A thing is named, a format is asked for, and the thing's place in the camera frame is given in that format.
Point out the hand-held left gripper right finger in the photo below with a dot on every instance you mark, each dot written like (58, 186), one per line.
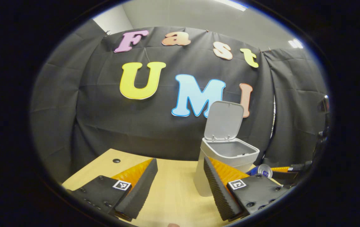
(219, 192)

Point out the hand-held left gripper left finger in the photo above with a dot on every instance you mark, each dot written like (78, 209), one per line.
(140, 192)

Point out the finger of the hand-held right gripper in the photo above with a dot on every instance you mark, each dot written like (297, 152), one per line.
(285, 179)
(282, 169)

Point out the blue pop can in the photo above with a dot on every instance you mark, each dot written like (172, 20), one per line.
(263, 171)

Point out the white desktop garbage bin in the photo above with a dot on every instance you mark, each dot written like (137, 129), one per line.
(230, 151)

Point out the wooden desktop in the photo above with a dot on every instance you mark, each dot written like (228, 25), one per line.
(173, 195)

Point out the small ceiling light panel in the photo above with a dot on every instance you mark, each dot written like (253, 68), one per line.
(295, 43)

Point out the long ceiling light panel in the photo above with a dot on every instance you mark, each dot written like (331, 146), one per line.
(231, 4)

